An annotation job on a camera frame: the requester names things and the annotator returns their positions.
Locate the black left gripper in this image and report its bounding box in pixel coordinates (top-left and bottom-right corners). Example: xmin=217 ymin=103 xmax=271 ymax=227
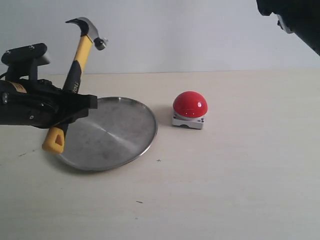
xmin=0 ymin=78 xmax=98 ymax=129

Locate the red dome push button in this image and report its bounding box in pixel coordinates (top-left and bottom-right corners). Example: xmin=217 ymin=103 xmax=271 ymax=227
xmin=171 ymin=91 xmax=208 ymax=130

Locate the round stainless steel plate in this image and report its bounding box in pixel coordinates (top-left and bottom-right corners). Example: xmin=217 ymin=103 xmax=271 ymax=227
xmin=57 ymin=97 xmax=158 ymax=172

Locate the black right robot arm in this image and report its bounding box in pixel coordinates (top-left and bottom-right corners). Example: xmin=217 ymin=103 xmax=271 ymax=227
xmin=256 ymin=0 xmax=320 ymax=55

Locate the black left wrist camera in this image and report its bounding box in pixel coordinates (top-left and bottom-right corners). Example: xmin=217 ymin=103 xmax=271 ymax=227
xmin=1 ymin=43 xmax=51 ymax=82

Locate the yellow black claw hammer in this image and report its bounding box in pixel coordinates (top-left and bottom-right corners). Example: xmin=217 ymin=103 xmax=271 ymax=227
xmin=42 ymin=17 xmax=106 ymax=154

